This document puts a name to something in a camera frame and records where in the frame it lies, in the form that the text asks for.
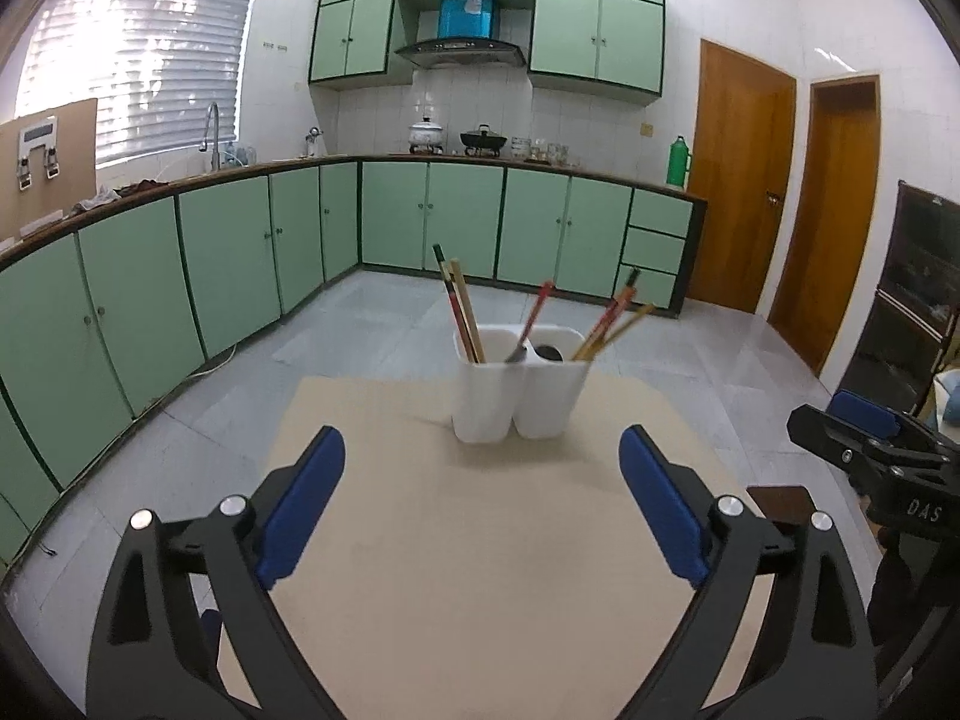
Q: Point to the brown cardboard panel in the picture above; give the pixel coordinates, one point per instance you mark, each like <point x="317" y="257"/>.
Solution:
<point x="71" y="165"/>

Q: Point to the row of glass jars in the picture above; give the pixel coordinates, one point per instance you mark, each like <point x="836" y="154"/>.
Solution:
<point x="547" y="151"/>

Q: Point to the black wok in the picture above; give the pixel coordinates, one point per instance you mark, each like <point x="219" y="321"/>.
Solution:
<point x="484" y="140"/>

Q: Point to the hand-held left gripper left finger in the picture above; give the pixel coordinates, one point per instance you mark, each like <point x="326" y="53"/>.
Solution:
<point x="300" y="510"/>

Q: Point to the white window blinds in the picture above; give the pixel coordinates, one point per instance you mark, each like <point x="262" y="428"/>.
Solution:
<point x="142" y="52"/>

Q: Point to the green kitchen base cabinets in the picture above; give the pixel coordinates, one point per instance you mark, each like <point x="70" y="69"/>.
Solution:
<point x="225" y="255"/>

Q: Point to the green kitchen wall cabinets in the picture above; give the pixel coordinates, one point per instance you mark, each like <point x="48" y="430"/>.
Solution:
<point x="570" y="30"/>

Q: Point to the green thermos flask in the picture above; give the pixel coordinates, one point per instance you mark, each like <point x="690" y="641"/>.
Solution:
<point x="677" y="161"/>

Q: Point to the black display cabinet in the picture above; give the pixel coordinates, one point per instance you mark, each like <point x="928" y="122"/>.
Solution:
<point x="907" y="292"/>

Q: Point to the white plastic utensil holder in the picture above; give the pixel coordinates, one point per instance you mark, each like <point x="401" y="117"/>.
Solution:
<point x="551" y="405"/>
<point x="487" y="405"/>

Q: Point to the blue wrapped hood chimney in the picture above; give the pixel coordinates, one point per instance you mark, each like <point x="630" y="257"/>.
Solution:
<point x="469" y="17"/>

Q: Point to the plain wooden chopstick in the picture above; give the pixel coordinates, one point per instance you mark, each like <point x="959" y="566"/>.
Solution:
<point x="622" y="326"/>

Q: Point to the white bracket on cardboard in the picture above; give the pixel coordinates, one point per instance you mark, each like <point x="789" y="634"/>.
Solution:
<point x="37" y="150"/>

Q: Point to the black chopstick silver band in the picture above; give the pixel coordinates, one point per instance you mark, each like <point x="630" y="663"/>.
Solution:
<point x="444" y="270"/>
<point x="628" y="286"/>

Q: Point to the steel range hood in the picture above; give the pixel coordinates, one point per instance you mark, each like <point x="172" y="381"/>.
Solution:
<point x="459" y="52"/>

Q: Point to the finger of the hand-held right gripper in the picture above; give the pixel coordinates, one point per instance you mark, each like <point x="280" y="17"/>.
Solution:
<point x="825" y="431"/>
<point x="866" y="412"/>

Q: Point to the wooden chopstick red end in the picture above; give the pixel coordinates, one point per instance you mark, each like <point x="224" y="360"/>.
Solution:
<point x="609" y="319"/>
<point x="469" y="307"/>
<point x="459" y="315"/>

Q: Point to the wooden door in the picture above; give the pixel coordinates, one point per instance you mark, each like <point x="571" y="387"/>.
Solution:
<point x="739" y="180"/>
<point x="825" y="240"/>

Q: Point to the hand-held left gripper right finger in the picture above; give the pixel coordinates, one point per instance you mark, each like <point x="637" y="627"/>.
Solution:
<point x="664" y="510"/>

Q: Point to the white cooking pot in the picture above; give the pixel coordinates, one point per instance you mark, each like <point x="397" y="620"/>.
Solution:
<point x="425" y="135"/>

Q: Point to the tall steel kitchen faucet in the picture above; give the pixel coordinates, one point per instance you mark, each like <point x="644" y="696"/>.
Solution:
<point x="212" y="135"/>

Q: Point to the small wall tap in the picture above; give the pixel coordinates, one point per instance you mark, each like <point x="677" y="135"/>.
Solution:
<point x="313" y="142"/>

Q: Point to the dark cloth on counter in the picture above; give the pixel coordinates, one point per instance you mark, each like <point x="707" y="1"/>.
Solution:
<point x="139" y="189"/>

